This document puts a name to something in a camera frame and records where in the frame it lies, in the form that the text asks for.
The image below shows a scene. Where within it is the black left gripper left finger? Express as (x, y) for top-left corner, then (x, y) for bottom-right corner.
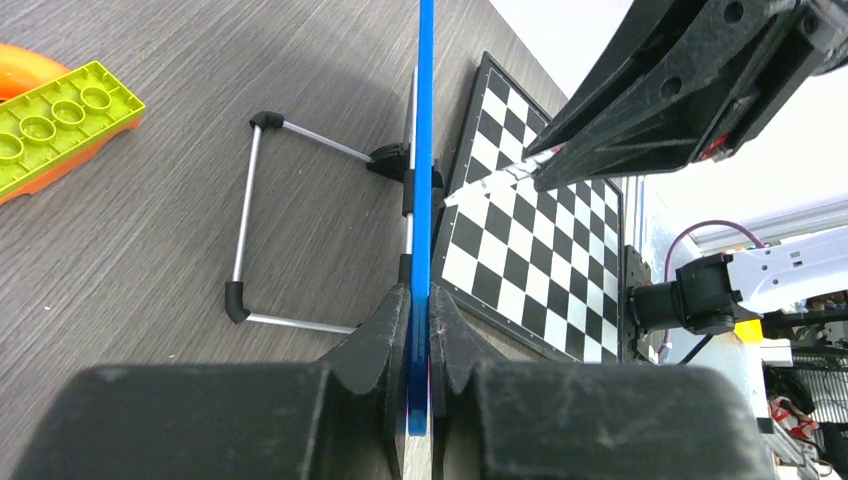
(12, 284), (411, 479)

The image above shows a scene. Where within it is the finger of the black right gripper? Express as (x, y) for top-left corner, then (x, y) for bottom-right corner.
(528, 1), (795, 191)

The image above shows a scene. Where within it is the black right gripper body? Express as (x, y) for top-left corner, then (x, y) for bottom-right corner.
(692, 1), (847, 163)

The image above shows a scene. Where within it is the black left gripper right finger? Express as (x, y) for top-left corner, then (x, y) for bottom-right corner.
(429, 287), (775, 479)

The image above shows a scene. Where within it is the blue framed whiteboard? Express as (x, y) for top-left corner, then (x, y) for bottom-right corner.
(402, 1), (435, 437)

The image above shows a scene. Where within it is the black white marker pen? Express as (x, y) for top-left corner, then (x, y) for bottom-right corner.
(438, 143), (566, 209)

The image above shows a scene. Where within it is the metal whiteboard stand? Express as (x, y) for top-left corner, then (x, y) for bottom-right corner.
(223, 110), (419, 336)

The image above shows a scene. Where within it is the black white checkerboard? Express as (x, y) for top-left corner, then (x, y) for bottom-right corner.
(431, 54), (623, 363)

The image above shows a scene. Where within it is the green building block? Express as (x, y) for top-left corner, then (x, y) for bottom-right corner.
(0, 60), (147, 198)

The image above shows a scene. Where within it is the orange green round object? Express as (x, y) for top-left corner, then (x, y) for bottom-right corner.
(0, 42), (144, 207)

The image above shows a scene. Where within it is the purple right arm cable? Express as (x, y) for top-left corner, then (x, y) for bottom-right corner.
(661, 219), (766, 349)

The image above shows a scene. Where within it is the aluminium front frame rail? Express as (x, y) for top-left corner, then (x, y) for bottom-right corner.
(690, 195), (847, 253)

